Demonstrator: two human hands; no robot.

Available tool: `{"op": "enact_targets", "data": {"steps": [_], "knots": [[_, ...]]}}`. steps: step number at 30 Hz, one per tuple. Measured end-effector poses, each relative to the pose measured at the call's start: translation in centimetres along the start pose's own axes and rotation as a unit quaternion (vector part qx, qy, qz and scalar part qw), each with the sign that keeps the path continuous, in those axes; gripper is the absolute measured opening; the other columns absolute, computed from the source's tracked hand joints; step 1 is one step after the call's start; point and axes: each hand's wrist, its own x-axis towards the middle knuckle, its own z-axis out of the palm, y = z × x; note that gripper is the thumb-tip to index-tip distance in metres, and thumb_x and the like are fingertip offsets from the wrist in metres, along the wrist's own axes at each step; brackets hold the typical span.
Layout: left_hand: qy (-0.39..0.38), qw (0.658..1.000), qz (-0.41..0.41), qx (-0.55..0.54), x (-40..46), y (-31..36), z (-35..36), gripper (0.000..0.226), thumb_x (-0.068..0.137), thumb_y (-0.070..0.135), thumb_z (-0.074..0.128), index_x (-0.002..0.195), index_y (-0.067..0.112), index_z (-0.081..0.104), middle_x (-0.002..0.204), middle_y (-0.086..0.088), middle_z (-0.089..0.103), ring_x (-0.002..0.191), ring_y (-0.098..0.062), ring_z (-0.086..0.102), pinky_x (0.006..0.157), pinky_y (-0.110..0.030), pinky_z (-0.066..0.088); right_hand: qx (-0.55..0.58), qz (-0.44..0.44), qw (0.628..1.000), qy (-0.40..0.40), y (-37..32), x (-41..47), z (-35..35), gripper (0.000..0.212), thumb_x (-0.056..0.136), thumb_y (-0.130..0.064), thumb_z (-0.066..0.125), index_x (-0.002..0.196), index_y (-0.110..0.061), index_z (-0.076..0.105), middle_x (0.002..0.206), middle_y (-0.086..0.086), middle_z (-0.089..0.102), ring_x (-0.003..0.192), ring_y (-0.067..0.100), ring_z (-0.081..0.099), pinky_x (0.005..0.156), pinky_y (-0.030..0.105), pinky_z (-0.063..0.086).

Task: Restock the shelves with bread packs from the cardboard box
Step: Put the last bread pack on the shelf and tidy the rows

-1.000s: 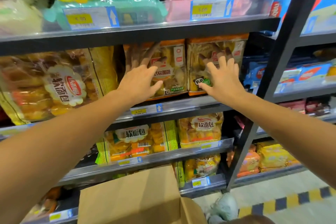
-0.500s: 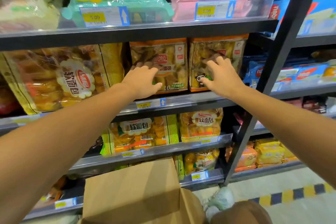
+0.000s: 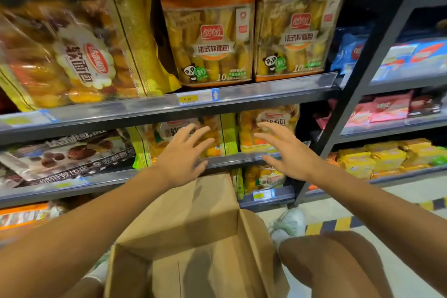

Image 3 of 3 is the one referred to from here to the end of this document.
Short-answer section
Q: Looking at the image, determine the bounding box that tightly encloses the person's right forearm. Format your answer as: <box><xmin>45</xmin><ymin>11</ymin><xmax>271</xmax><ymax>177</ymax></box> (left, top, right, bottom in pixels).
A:
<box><xmin>307</xmin><ymin>160</ymin><xmax>447</xmax><ymax>295</ymax></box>

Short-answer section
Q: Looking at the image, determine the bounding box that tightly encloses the yellow price tag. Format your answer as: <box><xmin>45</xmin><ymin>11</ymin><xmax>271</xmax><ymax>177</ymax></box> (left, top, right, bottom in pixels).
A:
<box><xmin>52</xmin><ymin>177</ymin><xmax>92</xmax><ymax>190</ymax></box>
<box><xmin>252</xmin><ymin>189</ymin><xmax>277</xmax><ymax>202</ymax></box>
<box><xmin>0</xmin><ymin>110</ymin><xmax>58</xmax><ymax>129</ymax></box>
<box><xmin>176</xmin><ymin>88</ymin><xmax>221</xmax><ymax>107</ymax></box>

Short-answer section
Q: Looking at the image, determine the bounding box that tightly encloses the person's leg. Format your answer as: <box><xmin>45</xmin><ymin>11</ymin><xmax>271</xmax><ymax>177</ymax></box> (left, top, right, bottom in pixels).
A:
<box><xmin>278</xmin><ymin>231</ymin><xmax>394</xmax><ymax>298</ymax></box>
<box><xmin>59</xmin><ymin>275</ymin><xmax>107</xmax><ymax>298</ymax></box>

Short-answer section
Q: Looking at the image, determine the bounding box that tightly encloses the pile of yellow snack packets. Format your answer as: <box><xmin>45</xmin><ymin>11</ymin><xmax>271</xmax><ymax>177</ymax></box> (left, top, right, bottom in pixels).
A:
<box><xmin>326</xmin><ymin>138</ymin><xmax>447</xmax><ymax>180</ymax></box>

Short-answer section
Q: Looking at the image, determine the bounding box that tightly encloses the white left shoe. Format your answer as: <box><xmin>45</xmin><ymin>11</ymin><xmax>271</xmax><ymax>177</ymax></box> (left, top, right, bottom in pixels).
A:
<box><xmin>83</xmin><ymin>249</ymin><xmax>113</xmax><ymax>285</ymax></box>

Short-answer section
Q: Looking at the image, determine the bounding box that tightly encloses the row of blue snack packets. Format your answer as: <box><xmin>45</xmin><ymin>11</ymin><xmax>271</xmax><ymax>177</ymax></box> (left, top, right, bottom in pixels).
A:
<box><xmin>330</xmin><ymin>27</ymin><xmax>447</xmax><ymax>82</ymax></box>

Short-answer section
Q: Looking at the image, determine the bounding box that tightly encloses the orange white snack packet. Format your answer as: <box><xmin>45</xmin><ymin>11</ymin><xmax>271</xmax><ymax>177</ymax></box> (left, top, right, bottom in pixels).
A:
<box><xmin>0</xmin><ymin>201</ymin><xmax>68</xmax><ymax>233</ymax></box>

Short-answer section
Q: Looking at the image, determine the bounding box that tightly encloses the orange bread bag panda print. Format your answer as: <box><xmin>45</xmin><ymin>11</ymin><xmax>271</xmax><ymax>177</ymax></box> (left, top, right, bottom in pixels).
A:
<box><xmin>254</xmin><ymin>0</ymin><xmax>350</xmax><ymax>83</ymax></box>
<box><xmin>160</xmin><ymin>0</ymin><xmax>256</xmax><ymax>88</ymax></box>

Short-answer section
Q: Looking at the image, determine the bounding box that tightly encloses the person's right leg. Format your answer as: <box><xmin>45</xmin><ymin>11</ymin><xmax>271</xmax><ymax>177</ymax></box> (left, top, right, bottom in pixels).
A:
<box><xmin>278</xmin><ymin>231</ymin><xmax>394</xmax><ymax>298</ymax></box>

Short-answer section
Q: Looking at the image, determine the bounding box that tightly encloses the pink snack packet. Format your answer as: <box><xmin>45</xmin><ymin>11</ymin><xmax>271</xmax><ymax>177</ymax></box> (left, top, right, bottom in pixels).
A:
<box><xmin>315</xmin><ymin>99</ymin><xmax>373</xmax><ymax>129</ymax></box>
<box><xmin>368</xmin><ymin>92</ymin><xmax>413</xmax><ymax>123</ymax></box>

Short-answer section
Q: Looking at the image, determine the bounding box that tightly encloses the dark printed pastry bag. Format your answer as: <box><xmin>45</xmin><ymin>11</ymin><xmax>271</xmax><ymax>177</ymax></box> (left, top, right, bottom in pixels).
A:
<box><xmin>0</xmin><ymin>129</ymin><xmax>137</xmax><ymax>187</ymax></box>

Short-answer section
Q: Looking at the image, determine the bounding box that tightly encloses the dark red snack packet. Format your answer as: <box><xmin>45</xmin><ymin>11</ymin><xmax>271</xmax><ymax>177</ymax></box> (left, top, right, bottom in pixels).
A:
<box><xmin>409</xmin><ymin>93</ymin><xmax>443</xmax><ymax>117</ymax></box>

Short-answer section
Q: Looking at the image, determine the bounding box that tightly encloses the yellow green-edged bread bag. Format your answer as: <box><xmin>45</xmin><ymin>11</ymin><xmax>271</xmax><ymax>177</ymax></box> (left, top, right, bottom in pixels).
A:
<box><xmin>230</xmin><ymin>164</ymin><xmax>288</xmax><ymax>200</ymax></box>
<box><xmin>238</xmin><ymin>105</ymin><xmax>301</xmax><ymax>154</ymax></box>
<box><xmin>126</xmin><ymin>113</ymin><xmax>239</xmax><ymax>170</ymax></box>

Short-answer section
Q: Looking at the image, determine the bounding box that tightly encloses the white shoe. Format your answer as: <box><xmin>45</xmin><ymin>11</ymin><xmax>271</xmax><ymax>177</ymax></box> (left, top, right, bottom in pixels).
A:
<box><xmin>83</xmin><ymin>249</ymin><xmax>113</xmax><ymax>285</ymax></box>
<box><xmin>268</xmin><ymin>207</ymin><xmax>308</xmax><ymax>249</ymax></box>

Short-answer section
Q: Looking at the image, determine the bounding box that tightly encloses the person's left leg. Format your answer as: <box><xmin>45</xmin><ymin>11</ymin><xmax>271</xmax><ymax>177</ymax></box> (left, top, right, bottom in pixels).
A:
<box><xmin>59</xmin><ymin>275</ymin><xmax>107</xmax><ymax>298</ymax></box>

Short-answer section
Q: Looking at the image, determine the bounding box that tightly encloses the person's right hand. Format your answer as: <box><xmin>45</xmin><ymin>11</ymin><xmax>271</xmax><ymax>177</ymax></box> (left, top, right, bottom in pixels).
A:
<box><xmin>253</xmin><ymin>121</ymin><xmax>321</xmax><ymax>183</ymax></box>

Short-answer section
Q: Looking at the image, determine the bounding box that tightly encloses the large yellow bread bag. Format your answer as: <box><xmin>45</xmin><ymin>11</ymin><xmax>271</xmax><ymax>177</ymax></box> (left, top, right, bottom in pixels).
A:
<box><xmin>0</xmin><ymin>0</ymin><xmax>182</xmax><ymax>112</ymax></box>

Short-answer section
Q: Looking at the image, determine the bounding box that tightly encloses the brown cardboard box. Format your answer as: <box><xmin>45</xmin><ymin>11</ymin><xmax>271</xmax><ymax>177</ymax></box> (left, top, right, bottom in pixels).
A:
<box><xmin>104</xmin><ymin>172</ymin><xmax>291</xmax><ymax>298</ymax></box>

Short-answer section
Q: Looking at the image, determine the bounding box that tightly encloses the person's left forearm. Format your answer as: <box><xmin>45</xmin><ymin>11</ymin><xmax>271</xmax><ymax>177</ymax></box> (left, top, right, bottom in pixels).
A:
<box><xmin>0</xmin><ymin>167</ymin><xmax>178</xmax><ymax>298</ymax></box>

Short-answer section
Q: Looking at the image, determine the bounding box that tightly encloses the dark grey side shelf unit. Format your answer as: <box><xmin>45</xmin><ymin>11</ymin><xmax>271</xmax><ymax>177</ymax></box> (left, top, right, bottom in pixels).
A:
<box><xmin>293</xmin><ymin>0</ymin><xmax>447</xmax><ymax>208</ymax></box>

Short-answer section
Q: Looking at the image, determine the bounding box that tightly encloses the person's left hand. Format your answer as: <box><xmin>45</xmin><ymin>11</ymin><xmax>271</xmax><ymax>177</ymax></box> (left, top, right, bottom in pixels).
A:
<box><xmin>154</xmin><ymin>123</ymin><xmax>216</xmax><ymax>190</ymax></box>

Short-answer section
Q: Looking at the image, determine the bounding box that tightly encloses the white right shoe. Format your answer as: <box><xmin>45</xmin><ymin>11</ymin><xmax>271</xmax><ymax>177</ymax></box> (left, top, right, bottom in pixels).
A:
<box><xmin>268</xmin><ymin>207</ymin><xmax>308</xmax><ymax>249</ymax></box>

